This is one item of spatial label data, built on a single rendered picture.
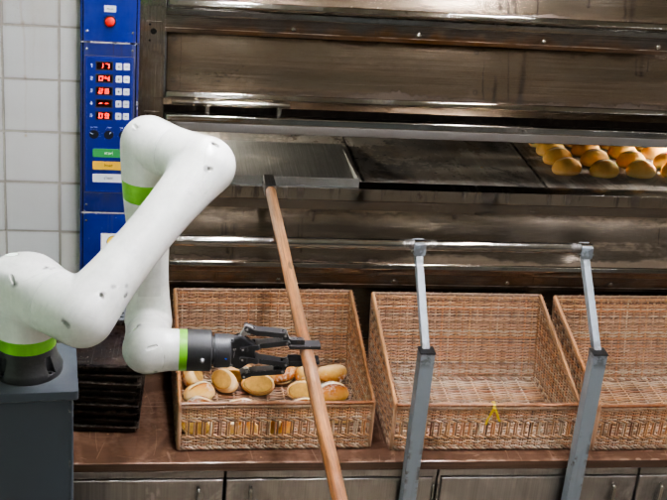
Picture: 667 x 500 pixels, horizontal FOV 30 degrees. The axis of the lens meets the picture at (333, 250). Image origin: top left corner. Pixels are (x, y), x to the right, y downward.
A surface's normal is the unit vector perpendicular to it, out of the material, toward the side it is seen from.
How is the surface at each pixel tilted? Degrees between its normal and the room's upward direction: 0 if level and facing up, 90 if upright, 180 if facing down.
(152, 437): 0
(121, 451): 0
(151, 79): 90
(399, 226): 70
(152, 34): 90
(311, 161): 2
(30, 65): 90
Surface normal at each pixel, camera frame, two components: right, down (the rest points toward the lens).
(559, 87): 0.16, 0.07
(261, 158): 0.09, -0.90
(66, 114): 0.14, 0.41
